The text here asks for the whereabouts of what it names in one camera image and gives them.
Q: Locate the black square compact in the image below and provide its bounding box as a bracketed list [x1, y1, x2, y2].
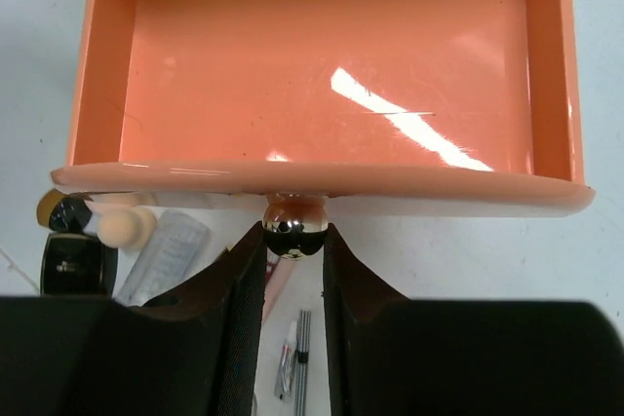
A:
[40, 233, 118, 297]

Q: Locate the orange plastic drawer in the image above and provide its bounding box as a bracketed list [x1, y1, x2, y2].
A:
[52, 0, 595, 217]

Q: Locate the grey patterned eyeliner pencil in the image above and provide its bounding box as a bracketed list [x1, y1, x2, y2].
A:
[294, 310, 312, 416]

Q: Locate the gold drawer knob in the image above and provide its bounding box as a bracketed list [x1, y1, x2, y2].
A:
[262, 194, 329, 260]

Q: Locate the beige makeup sponge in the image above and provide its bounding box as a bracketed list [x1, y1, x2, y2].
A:
[97, 207, 157, 250]

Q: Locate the clear plastic tube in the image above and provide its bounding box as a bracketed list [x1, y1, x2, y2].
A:
[116, 210, 210, 306]

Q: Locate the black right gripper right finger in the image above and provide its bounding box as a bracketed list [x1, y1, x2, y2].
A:
[323, 228, 623, 415]

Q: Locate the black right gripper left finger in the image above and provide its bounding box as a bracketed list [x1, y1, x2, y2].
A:
[1, 225, 267, 415]

